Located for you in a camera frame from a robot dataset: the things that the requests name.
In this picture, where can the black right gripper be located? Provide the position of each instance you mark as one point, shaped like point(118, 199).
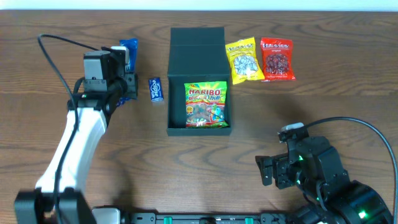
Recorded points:
point(278, 170)

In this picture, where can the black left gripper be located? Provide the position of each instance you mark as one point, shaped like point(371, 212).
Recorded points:
point(131, 84)

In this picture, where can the blue Oreo cookie pack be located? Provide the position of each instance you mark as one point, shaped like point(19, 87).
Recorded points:
point(131, 45)

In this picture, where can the blue Eclipse mints tin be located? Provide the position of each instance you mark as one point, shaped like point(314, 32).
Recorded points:
point(155, 88)

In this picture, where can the green Haribo worms bag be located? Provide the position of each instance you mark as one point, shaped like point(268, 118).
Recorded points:
point(205, 104)

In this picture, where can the dark green box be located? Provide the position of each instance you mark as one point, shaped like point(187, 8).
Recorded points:
point(197, 54)

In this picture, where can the yellow Hacks candy bag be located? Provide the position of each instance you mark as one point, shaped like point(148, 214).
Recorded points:
point(243, 61)

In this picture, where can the red Hacks candy bag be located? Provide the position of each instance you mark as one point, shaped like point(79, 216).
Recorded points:
point(277, 59)

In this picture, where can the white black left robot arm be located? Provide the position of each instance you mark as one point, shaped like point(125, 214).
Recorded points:
point(61, 188)

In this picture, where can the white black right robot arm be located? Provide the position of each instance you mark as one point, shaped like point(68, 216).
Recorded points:
point(352, 202)

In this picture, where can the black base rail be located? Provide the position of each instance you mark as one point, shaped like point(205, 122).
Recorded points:
point(117, 216)

